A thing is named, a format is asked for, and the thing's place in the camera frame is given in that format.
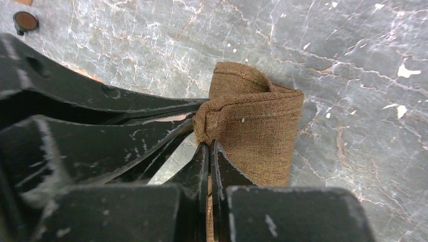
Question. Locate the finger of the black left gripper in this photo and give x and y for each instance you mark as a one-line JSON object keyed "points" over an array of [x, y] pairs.
{"points": [[32, 84], [42, 156]]}

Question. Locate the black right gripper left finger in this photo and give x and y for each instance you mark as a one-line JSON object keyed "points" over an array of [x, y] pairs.
{"points": [[174, 211]]}

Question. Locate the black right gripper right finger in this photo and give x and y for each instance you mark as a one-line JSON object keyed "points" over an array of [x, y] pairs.
{"points": [[243, 211]]}

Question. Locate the brown cloth napkin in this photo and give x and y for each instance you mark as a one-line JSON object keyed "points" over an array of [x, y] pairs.
{"points": [[254, 120]]}

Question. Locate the small black object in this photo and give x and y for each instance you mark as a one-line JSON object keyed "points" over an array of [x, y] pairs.
{"points": [[24, 22]]}

